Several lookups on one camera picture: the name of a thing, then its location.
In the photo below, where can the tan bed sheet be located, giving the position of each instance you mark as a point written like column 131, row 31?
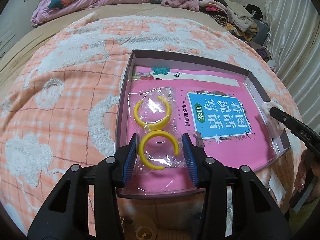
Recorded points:
column 23, row 50

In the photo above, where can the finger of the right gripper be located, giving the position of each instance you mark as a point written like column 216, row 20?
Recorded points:
column 300, row 130

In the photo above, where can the right hand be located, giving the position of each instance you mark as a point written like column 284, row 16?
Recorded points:
column 302, row 171

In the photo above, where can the dark cardboard box tray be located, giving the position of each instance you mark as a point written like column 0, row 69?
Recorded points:
column 190, row 119

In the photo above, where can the pink Chinese workbook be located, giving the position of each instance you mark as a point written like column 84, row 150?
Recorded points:
column 197, row 129

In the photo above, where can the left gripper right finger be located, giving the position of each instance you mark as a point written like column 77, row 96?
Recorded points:
column 194, row 157

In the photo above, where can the white striped curtain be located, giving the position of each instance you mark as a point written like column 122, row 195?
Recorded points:
column 293, row 41

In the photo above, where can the white hair claw clip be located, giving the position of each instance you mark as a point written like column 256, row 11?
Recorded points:
column 275, row 127

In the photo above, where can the white wardrobe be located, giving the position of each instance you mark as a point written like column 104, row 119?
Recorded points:
column 15, row 22

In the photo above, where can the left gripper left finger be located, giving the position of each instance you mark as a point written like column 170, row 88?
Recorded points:
column 126, row 158

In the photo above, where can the yellow bangles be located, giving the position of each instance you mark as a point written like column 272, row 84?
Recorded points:
column 153, row 116

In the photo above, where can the pile of clothes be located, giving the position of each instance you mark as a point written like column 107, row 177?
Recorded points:
column 244, row 22

